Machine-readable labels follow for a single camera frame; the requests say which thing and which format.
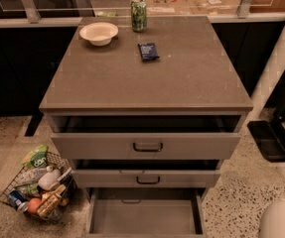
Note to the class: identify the grey bottom drawer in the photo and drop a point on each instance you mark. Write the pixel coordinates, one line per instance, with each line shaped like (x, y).
(145, 213)

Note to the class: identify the grey drawer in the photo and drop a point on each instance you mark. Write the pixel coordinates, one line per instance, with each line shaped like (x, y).
(145, 213)
(146, 146)
(142, 173)

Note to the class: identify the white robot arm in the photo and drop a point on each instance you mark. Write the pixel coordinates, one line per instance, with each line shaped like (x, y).
(272, 223)

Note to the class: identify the grey drawer cabinet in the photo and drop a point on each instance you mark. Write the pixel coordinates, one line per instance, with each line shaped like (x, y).
(191, 88)

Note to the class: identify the grey top drawer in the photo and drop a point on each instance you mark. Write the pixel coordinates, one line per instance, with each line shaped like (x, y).
(146, 146)

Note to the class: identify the grey middle drawer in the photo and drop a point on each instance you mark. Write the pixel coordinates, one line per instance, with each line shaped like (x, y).
(142, 173)

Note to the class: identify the dark blue snack packet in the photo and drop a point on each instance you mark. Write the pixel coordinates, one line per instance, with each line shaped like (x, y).
(148, 51)

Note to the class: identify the white bowl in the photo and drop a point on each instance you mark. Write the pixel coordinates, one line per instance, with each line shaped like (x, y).
(99, 34)

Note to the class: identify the green soda can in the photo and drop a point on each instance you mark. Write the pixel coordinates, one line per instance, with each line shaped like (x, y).
(138, 15)

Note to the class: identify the white plastic bottle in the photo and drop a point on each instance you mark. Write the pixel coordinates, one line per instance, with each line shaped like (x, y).
(49, 179)

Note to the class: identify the green chip bag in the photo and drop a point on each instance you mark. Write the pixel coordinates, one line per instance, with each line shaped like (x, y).
(36, 158)

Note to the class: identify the clear water bottle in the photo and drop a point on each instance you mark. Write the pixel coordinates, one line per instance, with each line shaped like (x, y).
(33, 175)

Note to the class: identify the yellow brown snack box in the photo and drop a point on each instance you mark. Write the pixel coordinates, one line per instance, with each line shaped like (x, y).
(50, 203)

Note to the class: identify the black floor tray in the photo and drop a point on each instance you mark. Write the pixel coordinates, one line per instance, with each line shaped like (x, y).
(269, 138)

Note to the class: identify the orange fruit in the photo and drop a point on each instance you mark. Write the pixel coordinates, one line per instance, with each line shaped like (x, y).
(34, 203)

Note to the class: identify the blue soda can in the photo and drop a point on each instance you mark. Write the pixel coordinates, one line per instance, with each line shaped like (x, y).
(16, 200)

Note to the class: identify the wire basket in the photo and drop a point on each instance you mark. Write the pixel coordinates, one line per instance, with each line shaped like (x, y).
(32, 190)

